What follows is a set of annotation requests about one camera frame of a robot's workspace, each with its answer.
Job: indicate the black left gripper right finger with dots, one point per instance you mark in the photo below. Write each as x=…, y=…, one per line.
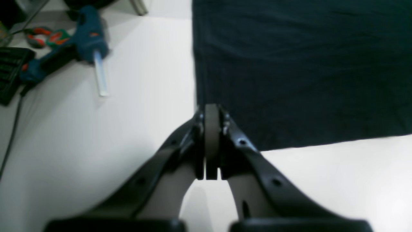
x=266, y=201

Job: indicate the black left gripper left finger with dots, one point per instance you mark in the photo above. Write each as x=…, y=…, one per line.
x=151, y=199

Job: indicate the black T-shirt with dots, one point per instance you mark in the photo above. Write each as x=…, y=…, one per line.
x=296, y=73

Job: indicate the blue glue gun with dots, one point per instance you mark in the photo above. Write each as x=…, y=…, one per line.
x=88, y=44

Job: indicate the black keyboard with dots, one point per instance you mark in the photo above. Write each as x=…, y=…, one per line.
x=12, y=60

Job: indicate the orange green scissors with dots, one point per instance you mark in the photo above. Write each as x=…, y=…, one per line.
x=41, y=37

